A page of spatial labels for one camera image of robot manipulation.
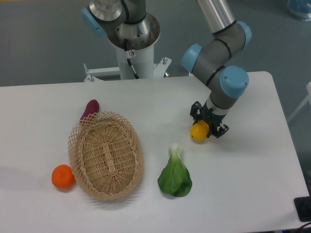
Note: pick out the black device at table edge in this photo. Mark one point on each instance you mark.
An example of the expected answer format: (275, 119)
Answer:
(303, 208)

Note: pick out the woven wicker basket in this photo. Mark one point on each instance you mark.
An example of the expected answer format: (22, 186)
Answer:
(106, 156)

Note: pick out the yellow mango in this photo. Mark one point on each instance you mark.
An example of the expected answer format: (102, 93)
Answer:
(199, 131)

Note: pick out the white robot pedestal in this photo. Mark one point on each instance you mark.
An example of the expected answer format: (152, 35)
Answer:
(134, 45)

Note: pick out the orange tangerine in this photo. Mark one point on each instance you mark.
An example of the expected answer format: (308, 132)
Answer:
(62, 177)

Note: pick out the purple eggplant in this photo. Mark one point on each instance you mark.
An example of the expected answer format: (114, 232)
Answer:
(91, 108)

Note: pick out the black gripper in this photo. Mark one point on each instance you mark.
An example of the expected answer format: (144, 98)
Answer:
(212, 115)

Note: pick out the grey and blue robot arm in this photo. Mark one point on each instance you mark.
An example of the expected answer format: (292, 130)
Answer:
(206, 63)

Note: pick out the white frame at right edge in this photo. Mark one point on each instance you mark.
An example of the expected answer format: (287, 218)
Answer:
(307, 99)

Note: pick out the green bok choy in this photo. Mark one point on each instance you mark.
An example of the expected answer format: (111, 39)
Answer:
(175, 178)

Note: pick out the blue object top right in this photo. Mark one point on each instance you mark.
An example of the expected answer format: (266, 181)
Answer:
(301, 9)

